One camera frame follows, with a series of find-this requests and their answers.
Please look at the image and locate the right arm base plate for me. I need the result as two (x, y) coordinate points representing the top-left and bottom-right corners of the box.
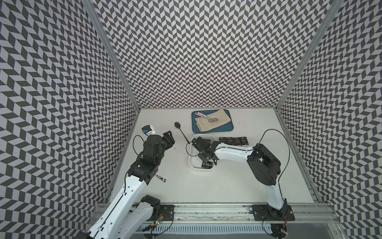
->
(250, 204), (295, 222)

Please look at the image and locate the black metal spoon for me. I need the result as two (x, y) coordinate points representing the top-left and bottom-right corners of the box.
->
(174, 122), (190, 144)

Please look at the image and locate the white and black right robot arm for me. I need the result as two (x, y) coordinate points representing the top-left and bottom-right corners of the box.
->
(191, 137), (288, 219)

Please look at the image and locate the beige folded cloth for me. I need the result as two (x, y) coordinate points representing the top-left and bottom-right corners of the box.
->
(195, 109), (231, 132)

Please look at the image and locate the pink handled spoon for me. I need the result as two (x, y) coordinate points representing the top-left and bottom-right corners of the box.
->
(196, 112), (214, 122)

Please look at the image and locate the aluminium front rail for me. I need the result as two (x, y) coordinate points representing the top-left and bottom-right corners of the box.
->
(173, 203), (340, 224)

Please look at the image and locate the white plastic storage box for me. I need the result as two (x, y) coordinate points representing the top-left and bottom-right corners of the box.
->
(186, 133), (217, 172)

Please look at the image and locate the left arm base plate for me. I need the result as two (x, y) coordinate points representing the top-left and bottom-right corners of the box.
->
(147, 204), (175, 222)

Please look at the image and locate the teal plastic tray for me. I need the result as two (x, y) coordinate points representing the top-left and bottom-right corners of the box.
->
(192, 109), (234, 133)

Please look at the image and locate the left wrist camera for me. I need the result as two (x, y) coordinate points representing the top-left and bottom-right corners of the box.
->
(141, 125), (155, 136)

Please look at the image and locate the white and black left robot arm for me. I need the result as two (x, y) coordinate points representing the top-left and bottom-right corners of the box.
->
(76, 131), (175, 239)

